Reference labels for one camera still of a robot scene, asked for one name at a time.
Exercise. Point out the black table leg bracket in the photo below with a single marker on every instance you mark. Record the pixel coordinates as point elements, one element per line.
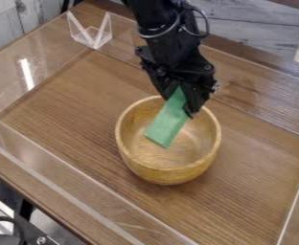
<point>34,235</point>

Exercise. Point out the clear acrylic barrier wall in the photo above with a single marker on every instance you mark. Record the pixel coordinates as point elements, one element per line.
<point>65,92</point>

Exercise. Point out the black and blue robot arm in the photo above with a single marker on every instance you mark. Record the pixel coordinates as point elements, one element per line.
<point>156,12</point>

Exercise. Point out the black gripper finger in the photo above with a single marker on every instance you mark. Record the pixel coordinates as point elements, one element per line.
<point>166,83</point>
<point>197,96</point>

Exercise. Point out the clear acrylic corner bracket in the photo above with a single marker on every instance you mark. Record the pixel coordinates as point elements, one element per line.
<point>93,37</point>

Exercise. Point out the brown wooden bowl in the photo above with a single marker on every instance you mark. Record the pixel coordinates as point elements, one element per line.
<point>178,164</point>

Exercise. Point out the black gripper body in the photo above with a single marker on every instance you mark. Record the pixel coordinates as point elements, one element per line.
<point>172,52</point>

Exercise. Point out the green rectangular block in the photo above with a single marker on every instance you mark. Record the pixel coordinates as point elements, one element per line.
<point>169,121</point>

